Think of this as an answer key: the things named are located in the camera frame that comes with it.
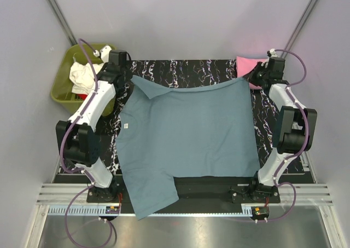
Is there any blue-grey t shirt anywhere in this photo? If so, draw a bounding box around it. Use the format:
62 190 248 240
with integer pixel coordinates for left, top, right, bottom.
116 76 260 220

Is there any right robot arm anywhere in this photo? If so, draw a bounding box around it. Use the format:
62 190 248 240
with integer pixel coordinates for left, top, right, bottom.
245 56 317 203

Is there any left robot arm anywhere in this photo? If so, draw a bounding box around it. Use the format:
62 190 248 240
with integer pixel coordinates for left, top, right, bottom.
56 50 132 202

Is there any folded pink t shirt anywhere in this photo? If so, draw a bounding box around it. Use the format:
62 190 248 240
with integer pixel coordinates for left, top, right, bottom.
236 56 268 90

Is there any white t shirt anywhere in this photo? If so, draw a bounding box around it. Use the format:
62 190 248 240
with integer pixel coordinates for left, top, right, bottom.
69 62 95 95

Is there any red t shirt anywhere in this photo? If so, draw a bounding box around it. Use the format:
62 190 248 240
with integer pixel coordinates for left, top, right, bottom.
75 94 87 101

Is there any black marbled table mat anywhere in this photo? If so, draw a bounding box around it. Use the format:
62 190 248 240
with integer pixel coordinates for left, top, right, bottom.
51 59 310 175

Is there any olive green plastic bin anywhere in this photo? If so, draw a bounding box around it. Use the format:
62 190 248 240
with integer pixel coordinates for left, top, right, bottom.
50 43 116 117

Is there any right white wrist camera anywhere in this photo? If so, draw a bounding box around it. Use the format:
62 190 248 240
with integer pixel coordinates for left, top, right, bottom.
267 48 282 60

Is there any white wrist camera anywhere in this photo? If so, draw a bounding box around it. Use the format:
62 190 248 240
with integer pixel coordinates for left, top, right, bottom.
267 48 282 60
93 45 117 63

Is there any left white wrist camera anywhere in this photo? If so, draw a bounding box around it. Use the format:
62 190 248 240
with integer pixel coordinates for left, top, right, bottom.
93 45 117 63

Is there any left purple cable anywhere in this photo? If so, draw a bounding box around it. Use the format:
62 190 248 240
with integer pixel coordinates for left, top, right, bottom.
59 38 118 248

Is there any left aluminium frame post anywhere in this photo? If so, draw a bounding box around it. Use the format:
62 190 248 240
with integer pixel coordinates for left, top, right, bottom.
46 0 78 46

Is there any aluminium frame post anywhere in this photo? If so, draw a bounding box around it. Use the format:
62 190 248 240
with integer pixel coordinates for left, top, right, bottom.
46 0 78 46
281 0 320 59

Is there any right aluminium frame post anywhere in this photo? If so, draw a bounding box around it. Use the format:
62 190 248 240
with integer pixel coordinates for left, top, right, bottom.
281 0 320 59

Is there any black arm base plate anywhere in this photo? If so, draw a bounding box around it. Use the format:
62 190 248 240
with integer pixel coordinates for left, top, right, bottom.
87 172 281 218

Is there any slotted cable duct rail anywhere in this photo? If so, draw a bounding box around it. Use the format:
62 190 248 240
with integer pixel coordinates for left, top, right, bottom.
48 205 253 217

